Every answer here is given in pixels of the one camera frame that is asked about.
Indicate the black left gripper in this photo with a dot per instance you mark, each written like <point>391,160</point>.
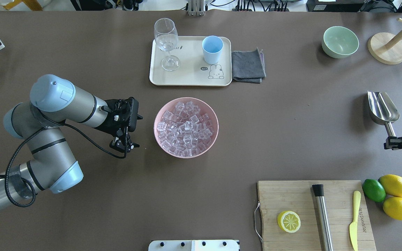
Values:
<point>111,128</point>

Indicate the steel ice scoop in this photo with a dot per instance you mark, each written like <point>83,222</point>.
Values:
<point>383,111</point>

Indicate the pink bowl of ice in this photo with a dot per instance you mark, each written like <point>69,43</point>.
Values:
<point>186,127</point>

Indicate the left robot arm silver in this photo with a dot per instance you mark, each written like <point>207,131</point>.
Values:
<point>44,159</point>

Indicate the wooden cup stand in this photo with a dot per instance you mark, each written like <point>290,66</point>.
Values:
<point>386,47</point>

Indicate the blue plastic cup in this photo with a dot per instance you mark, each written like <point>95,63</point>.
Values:
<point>212,47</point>

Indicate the yellow lemon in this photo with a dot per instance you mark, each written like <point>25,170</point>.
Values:
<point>393,207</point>
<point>392,184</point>

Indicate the green lime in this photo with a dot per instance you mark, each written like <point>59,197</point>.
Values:
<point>374,190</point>

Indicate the yellow plastic knife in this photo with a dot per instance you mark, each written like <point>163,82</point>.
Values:
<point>353,226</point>

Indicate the steel muddler rod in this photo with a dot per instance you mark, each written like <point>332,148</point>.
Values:
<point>318,191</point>

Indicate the cream serving tray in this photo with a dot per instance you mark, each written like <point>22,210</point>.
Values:
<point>193,70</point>

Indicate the green ceramic bowl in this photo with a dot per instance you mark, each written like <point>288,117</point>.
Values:
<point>339,42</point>

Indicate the clear wine glass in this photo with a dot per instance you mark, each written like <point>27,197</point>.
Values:
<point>166,38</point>

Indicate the bamboo cutting board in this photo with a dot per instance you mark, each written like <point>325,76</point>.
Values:
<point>298,196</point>

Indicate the half lemon slice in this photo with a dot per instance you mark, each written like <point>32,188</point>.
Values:
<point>289,221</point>

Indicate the grey folded cloth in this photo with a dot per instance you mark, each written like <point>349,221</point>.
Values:
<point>248,66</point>

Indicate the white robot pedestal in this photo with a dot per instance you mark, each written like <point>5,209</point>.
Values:
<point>195,245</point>

